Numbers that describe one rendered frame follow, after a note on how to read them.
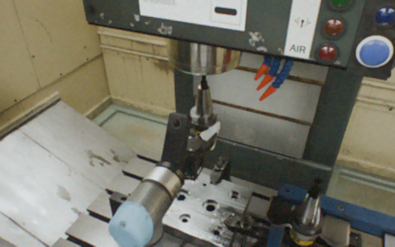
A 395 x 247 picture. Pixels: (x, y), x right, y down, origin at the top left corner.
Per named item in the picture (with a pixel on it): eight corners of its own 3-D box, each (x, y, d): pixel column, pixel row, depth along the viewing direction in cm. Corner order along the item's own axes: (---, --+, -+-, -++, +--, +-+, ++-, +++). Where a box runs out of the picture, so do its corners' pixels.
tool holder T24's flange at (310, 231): (324, 221, 69) (327, 213, 67) (316, 243, 64) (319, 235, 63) (294, 208, 71) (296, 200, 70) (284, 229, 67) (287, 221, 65)
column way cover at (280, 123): (303, 163, 127) (337, 31, 97) (191, 131, 143) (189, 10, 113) (305, 155, 131) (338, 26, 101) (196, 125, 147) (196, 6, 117)
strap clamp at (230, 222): (265, 263, 93) (272, 230, 85) (221, 246, 98) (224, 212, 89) (268, 253, 96) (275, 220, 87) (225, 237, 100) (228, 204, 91)
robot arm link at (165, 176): (137, 174, 64) (175, 187, 61) (149, 159, 68) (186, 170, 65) (141, 200, 69) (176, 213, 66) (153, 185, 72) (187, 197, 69)
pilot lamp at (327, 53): (334, 65, 39) (339, 47, 38) (315, 61, 40) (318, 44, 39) (334, 63, 40) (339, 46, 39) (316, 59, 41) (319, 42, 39)
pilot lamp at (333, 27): (341, 39, 38) (346, 19, 36) (320, 36, 38) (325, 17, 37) (341, 37, 38) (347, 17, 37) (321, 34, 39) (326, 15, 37)
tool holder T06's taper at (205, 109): (214, 107, 81) (215, 83, 77) (211, 117, 77) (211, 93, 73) (196, 106, 81) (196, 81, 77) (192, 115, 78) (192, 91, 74)
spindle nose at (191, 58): (244, 47, 77) (249, -7, 70) (239, 80, 64) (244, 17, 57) (177, 42, 79) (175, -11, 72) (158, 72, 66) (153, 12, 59)
